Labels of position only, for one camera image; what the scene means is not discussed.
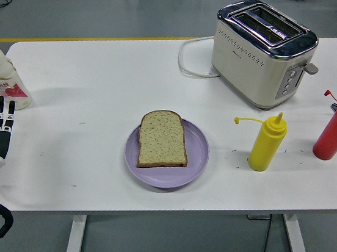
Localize yellow squeeze bottle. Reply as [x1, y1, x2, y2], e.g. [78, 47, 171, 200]
[228, 106, 291, 176]

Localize slice of bread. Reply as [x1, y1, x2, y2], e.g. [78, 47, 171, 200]
[134, 107, 195, 174]

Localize milk bottle with pink cap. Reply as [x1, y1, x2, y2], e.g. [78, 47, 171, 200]
[0, 41, 40, 113]

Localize purple plate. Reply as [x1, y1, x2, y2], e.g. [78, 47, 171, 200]
[120, 112, 214, 195]

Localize grey box under table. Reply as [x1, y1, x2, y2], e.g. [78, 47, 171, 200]
[246, 213, 272, 223]

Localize cream and chrome toaster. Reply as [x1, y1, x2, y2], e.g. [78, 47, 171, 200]
[206, 0, 327, 113]

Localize white toaster cord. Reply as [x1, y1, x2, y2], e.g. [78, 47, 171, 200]
[175, 32, 226, 81]

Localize black cable under table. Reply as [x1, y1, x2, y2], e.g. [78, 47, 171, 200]
[261, 214, 274, 252]

